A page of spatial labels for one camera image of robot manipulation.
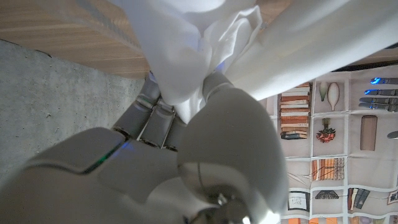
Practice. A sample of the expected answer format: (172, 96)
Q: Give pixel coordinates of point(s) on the white cloth napkin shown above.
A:
(174, 46)

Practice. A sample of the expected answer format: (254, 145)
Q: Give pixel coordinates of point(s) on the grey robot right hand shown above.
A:
(224, 140)

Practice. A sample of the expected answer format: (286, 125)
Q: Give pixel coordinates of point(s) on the printed bookshelf backdrop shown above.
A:
(351, 168)

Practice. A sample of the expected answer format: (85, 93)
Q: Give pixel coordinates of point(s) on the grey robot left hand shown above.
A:
(382, 93)

